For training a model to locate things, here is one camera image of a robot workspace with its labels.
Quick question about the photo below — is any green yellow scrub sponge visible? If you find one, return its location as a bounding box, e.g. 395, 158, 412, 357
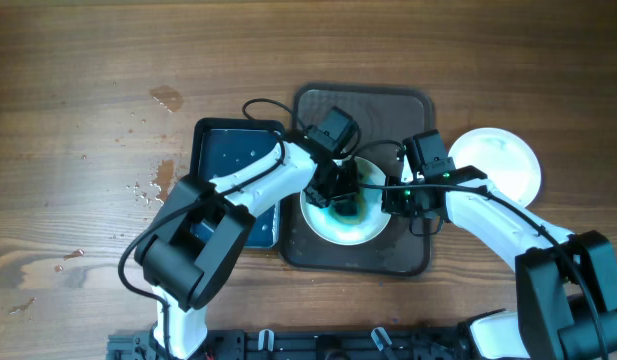
328, 188, 367, 225

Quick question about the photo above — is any white plate top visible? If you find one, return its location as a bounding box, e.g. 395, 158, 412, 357
300, 157, 391, 246

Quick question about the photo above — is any white plate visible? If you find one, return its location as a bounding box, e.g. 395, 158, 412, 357
300, 157, 391, 246
449, 127, 542, 207

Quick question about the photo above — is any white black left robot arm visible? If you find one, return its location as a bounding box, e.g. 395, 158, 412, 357
128, 138, 358, 359

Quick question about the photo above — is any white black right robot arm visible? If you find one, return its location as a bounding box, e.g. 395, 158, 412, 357
383, 166, 617, 360

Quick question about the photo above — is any large brown serving tray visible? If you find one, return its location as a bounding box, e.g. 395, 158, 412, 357
279, 82, 434, 277

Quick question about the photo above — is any small black water tray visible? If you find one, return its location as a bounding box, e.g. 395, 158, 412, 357
189, 118, 284, 249

